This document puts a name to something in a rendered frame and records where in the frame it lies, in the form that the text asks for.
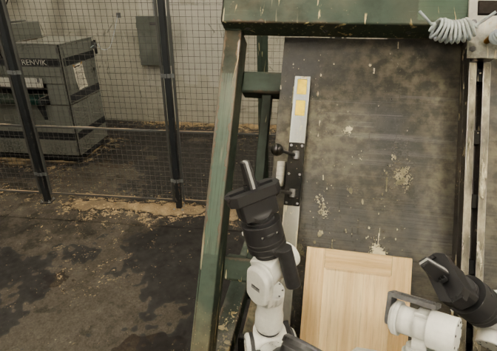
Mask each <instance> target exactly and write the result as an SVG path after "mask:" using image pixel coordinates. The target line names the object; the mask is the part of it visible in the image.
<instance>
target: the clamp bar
mask: <svg viewBox="0 0 497 351"><path fill-rule="evenodd" d="M478 1H497V0H469V2H468V18H469V19H470V20H471V21H474V22H475V23H476V24H477V23H478V22H479V21H481V20H482V19H483V18H485V17H487V16H477V12H478ZM475 30H476V37H472V35H471V37H472V39H471V40H470V41H468V40H467V41H466V42H465V43H464V44H463V45H462V46H461V70H460V87H459V119H458V137H457V153H456V186H455V202H454V220H453V252H452V261H453V264H454V265H455V266H457V267H458V268H459V269H461V270H462V271H463V272H464V274H465V275H471V276H475V277H477V278H479V279H480V280H482V281H483V277H484V238H485V217H486V196H487V156H488V136H489V115H490V75H491V61H492V60H493V59H497V16H492V17H490V18H489V19H487V20H486V21H484V22H483V23H482V24H480V25H479V27H478V28H477V29H476V28H475ZM453 315H454V316H456V317H459V318H461V322H462V329H461V341H460V345H459V351H481V345H479V344H477V343H476V341H475V339H476V332H477V329H476V328H475V327H473V325H472V324H470V323H469V322H467V321H466V320H464V319H463V318H462V317H461V316H459V315H458V314H457V313H455V312H453Z"/></svg>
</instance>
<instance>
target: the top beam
mask: <svg viewBox="0 0 497 351"><path fill-rule="evenodd" d="M468 2H469V0H223V6H222V14H221V23H222V25H223V27H224V29H225V30H226V28H230V29H231V28H232V29H240V30H243V31H244V33H245V35H272V36H308V37H345V38H417V39H429V35H430V33H431V32H429V31H428V30H429V29H430V27H431V26H430V25H429V24H428V22H427V21H426V20H425V19H424V18H423V17H422V16H421V15H420V13H419V11H420V10H421V11H422V12H423V13H424V14H425V15H426V16H427V18H428V19H429V20H430V21H431V22H435V21H436V20H437V19H439V18H448V19H451V20H459V19H462V18H465V17H468Z"/></svg>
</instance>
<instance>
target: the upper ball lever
mask: <svg viewBox="0 0 497 351"><path fill-rule="evenodd" d="M271 153H272V154H273V155H275V156H279V155H281V154H282V153H284V154H289V155H292V158H293V159H299V157H300V152H299V151H293V152H290V151H286V150H283V146H282V145H281V144H279V143H275V144H273V145H272V146H271Z"/></svg>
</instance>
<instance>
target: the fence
mask: <svg viewBox="0 0 497 351"><path fill-rule="evenodd" d="M298 79H305V80H307V90H306V95H298V94H297V82H298ZM310 85H311V77H307V76H295V81H294V96H293V106H292V114H291V131H290V139H289V142H292V143H304V144H305V139H306V129H307V120H308V103H309V94H310ZM296 100H305V116H300V115H295V107H296ZM299 217H300V206H292V205H284V206H283V223H282V225H283V230H284V234H285V239H286V242H289V243H291V244H292V245H293V246H294V247H295V248H296V249H297V235H298V226H299ZM279 282H280V283H281V284H282V285H283V287H284V289H285V295H284V302H283V321H286V320H288V323H289V326H290V323H291V306H292V297H293V290H289V289H287V288H286V286H285V281H284V278H282V279H281V280H280V281H279Z"/></svg>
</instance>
